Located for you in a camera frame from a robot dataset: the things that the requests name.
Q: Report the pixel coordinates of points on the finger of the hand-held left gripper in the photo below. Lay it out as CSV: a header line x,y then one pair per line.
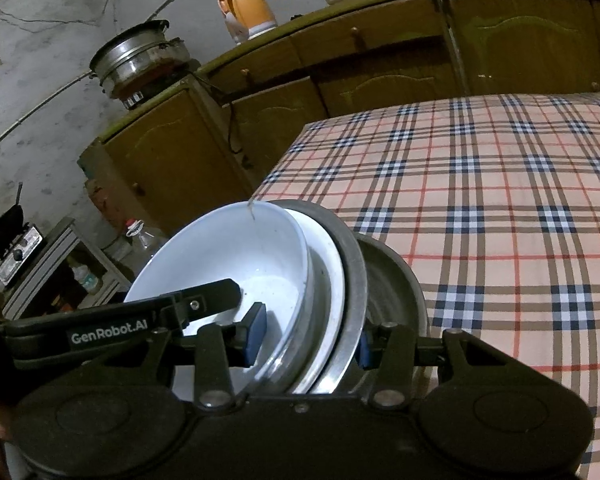
x,y
212,300

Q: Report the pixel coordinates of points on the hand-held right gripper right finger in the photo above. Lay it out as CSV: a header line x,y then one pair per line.
x,y
365,353

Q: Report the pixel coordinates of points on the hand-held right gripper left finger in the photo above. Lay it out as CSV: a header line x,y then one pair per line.
x,y
257,334

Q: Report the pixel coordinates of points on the pale blue ceramic bowl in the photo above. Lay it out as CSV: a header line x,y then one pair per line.
x,y
230,255

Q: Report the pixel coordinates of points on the large steel plate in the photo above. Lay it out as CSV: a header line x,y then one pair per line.
x,y
400,300

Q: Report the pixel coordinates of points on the steel bowl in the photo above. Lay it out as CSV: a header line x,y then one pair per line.
x,y
354,280

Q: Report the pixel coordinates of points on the white ceramic bowl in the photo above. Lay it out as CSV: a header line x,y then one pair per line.
x,y
325,270

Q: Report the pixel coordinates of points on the clear plastic bottle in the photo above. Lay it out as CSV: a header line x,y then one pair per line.
x,y
147,242

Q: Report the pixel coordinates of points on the silver gas stove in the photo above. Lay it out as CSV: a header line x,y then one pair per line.
x,y
20,257

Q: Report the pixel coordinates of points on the plaid tablecloth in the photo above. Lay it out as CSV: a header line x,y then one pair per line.
x,y
480,210

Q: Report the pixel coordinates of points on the gas burner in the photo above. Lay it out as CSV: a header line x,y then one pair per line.
x,y
135,99

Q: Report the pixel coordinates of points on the steel steamer pot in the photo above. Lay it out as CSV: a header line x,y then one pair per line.
x,y
130,57

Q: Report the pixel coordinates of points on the orange electric kettle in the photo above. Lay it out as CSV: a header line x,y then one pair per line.
x,y
250,10

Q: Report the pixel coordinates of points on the wooden kitchen cabinet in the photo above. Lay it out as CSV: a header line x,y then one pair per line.
x,y
380,60

